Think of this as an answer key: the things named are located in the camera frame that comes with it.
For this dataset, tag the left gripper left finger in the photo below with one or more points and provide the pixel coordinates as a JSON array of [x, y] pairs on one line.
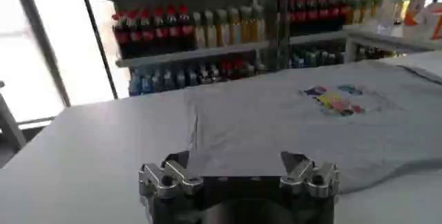
[[157, 180]]

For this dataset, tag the grey printed t-shirt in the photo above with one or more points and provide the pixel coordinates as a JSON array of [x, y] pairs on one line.
[[262, 125]]

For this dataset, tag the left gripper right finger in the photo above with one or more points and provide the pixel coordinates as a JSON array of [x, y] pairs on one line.
[[317, 178]]

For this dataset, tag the white side table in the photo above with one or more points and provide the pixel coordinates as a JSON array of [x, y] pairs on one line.
[[380, 37]]

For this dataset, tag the thin black pole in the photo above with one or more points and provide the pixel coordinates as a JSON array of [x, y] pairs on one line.
[[96, 35]]

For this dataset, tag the grey window post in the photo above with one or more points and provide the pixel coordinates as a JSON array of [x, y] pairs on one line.
[[38, 35]]

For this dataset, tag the shelf with drink bottles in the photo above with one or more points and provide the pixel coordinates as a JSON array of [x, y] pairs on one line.
[[186, 28], [317, 18]]

